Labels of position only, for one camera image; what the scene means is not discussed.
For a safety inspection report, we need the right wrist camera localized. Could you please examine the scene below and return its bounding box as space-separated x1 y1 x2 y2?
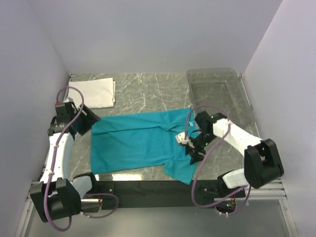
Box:
175 132 192 146

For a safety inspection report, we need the clear plastic bin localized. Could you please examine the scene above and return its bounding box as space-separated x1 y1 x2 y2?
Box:
186 68 254 128

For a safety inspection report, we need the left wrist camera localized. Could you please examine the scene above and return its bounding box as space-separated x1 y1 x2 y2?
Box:
55 101 77 119

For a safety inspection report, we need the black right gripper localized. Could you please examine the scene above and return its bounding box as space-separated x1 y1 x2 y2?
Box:
185 131 217 165

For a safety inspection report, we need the aluminium rail frame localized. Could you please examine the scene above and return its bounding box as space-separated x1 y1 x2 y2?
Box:
15 180 298 237

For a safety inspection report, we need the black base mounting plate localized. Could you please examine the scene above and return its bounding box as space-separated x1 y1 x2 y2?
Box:
84 180 238 210

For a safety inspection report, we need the teal t shirt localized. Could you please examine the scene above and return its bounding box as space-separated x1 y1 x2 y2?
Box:
90 108 197 185

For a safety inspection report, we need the folded white t shirt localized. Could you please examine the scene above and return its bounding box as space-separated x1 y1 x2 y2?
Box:
69 78 116 109

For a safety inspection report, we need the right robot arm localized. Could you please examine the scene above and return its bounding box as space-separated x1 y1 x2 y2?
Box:
176 111 284 197

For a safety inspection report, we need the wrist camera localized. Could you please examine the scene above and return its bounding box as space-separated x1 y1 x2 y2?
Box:
175 132 192 146
55 101 77 119

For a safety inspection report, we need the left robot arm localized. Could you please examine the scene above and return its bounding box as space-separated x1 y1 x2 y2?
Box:
30 102 100 223

